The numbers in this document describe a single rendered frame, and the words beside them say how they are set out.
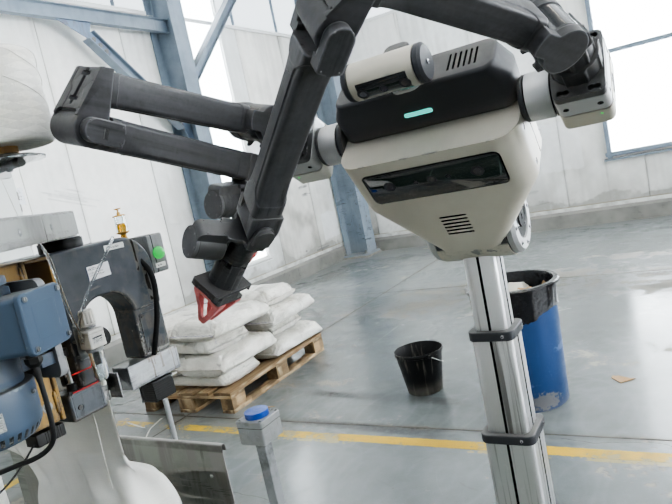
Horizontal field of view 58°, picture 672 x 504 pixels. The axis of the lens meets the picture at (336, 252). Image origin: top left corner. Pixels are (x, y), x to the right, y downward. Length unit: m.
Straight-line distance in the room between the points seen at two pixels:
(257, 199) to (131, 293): 0.51
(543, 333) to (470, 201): 1.97
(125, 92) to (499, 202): 0.73
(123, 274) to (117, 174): 5.32
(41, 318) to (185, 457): 0.95
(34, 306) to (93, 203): 5.50
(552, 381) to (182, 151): 2.51
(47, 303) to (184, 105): 0.42
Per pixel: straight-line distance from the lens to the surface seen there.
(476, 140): 1.16
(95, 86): 1.03
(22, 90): 1.10
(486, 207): 1.28
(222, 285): 1.11
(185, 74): 7.20
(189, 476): 1.86
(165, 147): 1.12
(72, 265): 1.32
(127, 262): 1.40
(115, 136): 1.03
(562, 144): 8.92
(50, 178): 6.23
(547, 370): 3.25
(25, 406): 1.04
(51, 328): 0.99
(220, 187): 1.22
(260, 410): 1.54
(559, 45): 1.00
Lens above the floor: 1.38
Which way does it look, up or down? 7 degrees down
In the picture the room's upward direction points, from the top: 12 degrees counter-clockwise
